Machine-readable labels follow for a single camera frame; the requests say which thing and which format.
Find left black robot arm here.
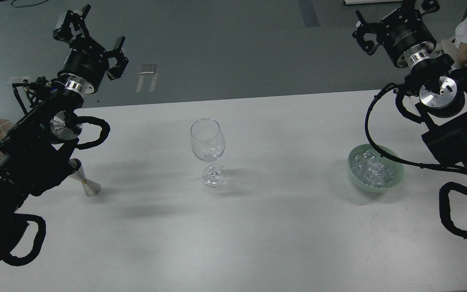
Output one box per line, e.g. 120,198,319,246
0,4,129,266

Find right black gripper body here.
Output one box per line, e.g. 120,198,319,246
381,11,436,68

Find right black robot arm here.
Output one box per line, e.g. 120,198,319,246
352,0,467,240

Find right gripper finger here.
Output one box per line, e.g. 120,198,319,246
398,0,441,19
352,11,386,56

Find steel double jigger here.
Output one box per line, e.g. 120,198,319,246
69,159,101,197

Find green bowl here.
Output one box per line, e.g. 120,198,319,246
347,144,405,193

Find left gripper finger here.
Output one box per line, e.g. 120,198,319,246
53,5,92,49
105,36,129,81

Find clear wine glass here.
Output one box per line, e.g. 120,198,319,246
190,118,229,187

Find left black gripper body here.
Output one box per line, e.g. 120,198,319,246
57,43,109,94

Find black cables on floor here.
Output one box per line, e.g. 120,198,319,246
0,0,51,16

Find pile of ice cubes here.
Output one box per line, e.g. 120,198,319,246
349,148,395,189

